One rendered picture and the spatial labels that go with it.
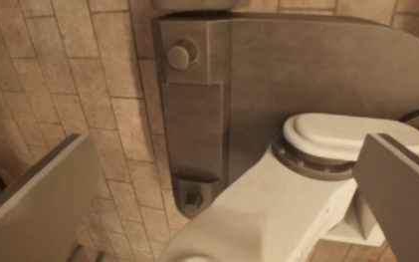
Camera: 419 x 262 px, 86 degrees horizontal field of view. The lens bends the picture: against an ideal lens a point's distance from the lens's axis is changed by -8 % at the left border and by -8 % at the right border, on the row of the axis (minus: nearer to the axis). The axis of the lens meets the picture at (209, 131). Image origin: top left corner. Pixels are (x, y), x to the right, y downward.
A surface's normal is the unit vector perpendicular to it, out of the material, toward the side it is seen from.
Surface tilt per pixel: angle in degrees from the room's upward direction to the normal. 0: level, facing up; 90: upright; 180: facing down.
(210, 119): 0
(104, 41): 0
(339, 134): 90
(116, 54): 0
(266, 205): 90
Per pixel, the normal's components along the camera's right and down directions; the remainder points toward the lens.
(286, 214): -0.02, -0.85
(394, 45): -0.22, 0.51
